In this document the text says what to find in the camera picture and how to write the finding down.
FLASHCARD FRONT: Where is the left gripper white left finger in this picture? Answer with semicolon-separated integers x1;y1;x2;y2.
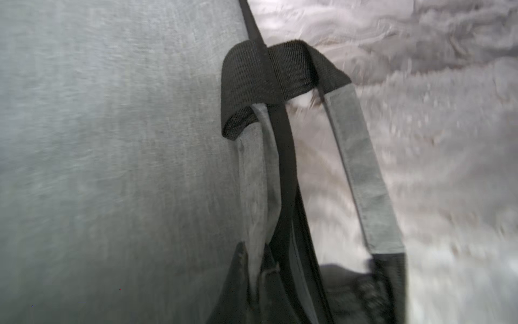
207;242;249;324

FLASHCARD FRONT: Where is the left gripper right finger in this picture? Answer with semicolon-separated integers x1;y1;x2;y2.
257;244;301;323

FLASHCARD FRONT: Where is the grey laptop bag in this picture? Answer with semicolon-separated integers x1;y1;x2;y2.
1;1;406;323

